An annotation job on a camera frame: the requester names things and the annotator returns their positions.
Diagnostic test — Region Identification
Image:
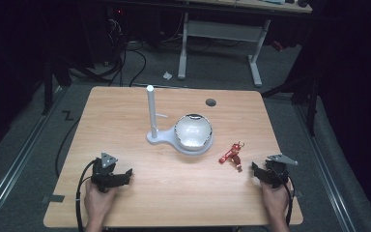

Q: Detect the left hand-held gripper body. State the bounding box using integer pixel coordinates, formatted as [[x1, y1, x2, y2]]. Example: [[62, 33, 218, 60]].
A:
[[91, 152, 119, 193]]

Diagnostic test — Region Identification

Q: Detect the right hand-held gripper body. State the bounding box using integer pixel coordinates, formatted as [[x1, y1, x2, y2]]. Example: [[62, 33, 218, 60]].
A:
[[264, 153, 300, 189]]

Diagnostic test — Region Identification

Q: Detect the red toy figure keychain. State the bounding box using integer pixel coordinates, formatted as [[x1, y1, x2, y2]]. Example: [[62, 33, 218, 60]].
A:
[[218, 140, 246, 173]]

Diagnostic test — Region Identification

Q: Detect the person's right hand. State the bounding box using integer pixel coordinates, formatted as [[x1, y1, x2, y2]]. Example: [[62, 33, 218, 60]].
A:
[[260, 179, 294, 221]]

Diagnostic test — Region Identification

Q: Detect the person's left hand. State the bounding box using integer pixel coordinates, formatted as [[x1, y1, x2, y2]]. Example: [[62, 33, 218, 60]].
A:
[[83, 180, 119, 226]]

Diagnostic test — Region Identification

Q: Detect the white stand with pole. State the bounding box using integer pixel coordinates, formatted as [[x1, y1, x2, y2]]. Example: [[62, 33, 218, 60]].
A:
[[145, 84, 214, 157]]

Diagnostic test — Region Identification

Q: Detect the black tape strip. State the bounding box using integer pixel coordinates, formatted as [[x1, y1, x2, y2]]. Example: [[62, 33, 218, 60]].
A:
[[41, 194, 66, 205]]

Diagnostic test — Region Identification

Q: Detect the shiny silver bowl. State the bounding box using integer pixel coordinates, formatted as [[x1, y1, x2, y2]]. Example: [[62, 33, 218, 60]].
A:
[[173, 112, 214, 152]]

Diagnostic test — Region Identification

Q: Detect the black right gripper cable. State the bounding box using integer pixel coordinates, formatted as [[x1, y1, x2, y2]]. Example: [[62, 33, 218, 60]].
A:
[[274, 168, 296, 227]]

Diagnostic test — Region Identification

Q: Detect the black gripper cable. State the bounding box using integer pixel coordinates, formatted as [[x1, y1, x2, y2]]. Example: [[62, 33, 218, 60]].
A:
[[74, 159, 99, 232], [274, 168, 296, 227]]

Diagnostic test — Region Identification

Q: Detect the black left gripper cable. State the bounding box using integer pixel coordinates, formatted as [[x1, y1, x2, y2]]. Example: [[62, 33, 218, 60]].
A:
[[74, 159, 99, 232]]

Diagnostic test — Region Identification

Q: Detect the metal floor rail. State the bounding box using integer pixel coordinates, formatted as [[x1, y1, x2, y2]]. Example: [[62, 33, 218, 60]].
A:
[[0, 85, 66, 226], [294, 104, 357, 232]]

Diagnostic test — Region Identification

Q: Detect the black floor cable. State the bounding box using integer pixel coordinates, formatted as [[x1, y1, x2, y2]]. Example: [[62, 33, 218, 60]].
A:
[[54, 116, 82, 179]]

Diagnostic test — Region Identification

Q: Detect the bundle of black cables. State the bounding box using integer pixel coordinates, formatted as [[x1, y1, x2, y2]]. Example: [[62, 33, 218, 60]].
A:
[[67, 15, 148, 88]]

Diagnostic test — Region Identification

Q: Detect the white metal frame desk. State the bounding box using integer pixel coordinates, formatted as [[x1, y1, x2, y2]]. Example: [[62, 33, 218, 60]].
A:
[[177, 0, 314, 89]]

